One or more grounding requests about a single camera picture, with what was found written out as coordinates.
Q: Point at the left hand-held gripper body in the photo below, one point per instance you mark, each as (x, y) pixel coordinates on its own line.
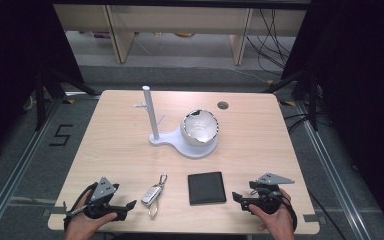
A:
(102, 190)

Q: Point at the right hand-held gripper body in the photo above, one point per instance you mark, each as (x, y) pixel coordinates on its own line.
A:
(268, 192)

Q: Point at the person's right hand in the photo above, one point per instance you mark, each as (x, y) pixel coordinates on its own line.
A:
(276, 221)

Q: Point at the person's left hand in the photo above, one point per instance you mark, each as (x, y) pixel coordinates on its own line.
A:
(86, 224)

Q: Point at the silver car key with keyring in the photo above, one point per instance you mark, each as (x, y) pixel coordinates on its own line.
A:
(152, 194)

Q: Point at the black leather wallet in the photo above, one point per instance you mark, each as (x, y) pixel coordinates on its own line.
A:
(206, 188)

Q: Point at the white tree-shaped stand with tray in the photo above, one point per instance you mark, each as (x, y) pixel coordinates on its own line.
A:
(183, 143)

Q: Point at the black tripod stand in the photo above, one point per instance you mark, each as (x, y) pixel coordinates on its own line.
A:
(40, 100)
(312, 100)

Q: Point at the dark curtain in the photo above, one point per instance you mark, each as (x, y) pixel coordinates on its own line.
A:
(13, 66)
(363, 83)

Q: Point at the aluminium floor rail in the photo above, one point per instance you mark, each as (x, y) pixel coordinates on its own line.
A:
(333, 173)
(16, 173)

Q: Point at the light wooden desk frame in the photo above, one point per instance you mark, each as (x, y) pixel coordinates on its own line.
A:
(120, 36)

